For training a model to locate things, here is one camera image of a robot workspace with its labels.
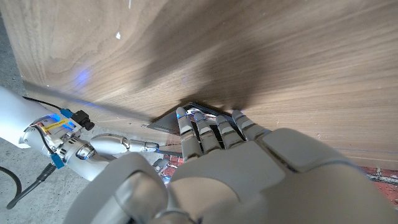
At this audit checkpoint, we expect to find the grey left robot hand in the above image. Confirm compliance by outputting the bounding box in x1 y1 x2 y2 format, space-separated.
63 106 398 224

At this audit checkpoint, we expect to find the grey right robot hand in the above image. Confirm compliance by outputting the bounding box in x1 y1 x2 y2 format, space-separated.
19 113 171 182

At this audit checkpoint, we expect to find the black laptop with stickers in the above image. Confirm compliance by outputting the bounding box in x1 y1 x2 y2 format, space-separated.
147 101 246 156

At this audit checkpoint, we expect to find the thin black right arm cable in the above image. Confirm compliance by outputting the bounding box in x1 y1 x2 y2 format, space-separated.
22 95 65 111

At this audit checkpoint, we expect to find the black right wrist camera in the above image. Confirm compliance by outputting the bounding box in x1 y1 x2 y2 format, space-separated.
71 110 95 131

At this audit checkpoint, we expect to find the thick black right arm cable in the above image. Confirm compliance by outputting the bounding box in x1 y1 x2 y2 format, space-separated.
0 162 57 210

